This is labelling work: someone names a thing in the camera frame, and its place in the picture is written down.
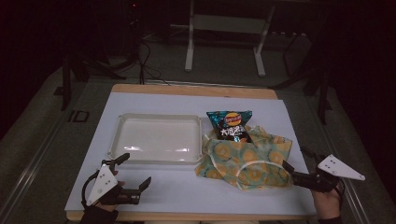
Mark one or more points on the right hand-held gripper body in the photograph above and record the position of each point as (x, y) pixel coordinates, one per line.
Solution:
(339, 169)

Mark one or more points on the white table mat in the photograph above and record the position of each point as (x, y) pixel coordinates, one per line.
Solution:
(174, 189)

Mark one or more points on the black metal stand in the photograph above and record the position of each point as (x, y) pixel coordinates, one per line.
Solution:
(319, 90)

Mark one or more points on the white plastic tray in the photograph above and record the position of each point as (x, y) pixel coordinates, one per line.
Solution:
(158, 138)

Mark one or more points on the person's left hand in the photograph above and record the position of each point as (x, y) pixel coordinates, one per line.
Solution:
(109, 202)

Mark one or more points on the black teal chip bag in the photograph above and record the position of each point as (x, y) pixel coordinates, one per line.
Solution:
(230, 126)

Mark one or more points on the green yellow patterned cloth bag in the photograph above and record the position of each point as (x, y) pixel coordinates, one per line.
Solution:
(249, 158)

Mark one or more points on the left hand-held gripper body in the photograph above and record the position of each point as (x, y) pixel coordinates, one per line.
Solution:
(101, 183)

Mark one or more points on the white metal stand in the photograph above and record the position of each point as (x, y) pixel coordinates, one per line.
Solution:
(229, 23)

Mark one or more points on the black tripod stand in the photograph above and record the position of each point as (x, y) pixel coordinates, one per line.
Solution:
(81, 70)

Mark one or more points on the person's right hand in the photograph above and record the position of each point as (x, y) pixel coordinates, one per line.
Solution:
(327, 203)

